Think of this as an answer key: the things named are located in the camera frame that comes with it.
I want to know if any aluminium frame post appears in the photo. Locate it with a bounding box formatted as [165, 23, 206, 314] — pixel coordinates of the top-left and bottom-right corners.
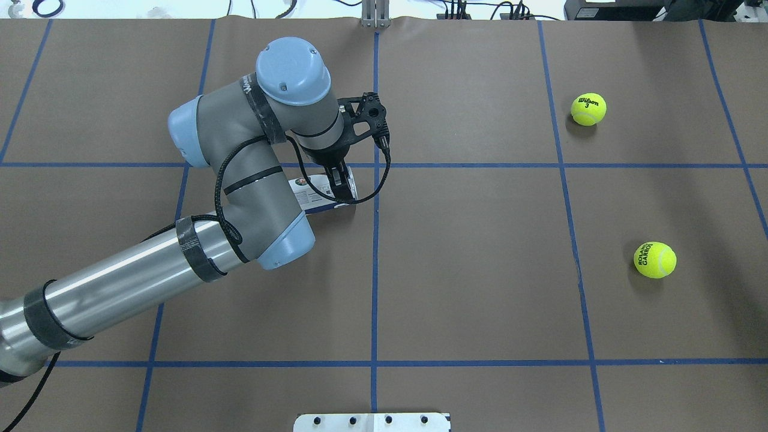
[360, 0, 391, 29]

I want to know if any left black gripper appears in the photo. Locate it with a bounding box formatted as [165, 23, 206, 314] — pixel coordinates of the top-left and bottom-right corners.
[298, 123, 368, 202]

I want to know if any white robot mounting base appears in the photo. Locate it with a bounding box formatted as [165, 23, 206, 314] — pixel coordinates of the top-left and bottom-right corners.
[293, 412, 452, 431]

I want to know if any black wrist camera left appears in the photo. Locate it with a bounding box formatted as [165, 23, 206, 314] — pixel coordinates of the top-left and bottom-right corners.
[337, 91, 391, 151]

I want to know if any clear tennis ball can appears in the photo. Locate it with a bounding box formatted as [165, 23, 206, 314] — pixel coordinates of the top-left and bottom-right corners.
[288, 172, 349, 215]

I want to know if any Wilson yellow tennis ball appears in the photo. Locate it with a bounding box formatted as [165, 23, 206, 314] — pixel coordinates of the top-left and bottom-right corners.
[570, 92, 607, 127]

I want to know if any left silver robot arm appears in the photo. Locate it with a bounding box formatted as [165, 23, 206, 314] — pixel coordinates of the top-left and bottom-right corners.
[1, 37, 389, 386]

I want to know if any Roland Garros yellow tennis ball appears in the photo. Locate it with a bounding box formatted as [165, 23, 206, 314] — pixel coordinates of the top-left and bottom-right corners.
[632, 241, 677, 279]

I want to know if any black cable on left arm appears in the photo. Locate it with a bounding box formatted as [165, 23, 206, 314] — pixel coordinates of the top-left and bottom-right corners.
[213, 135, 392, 247]

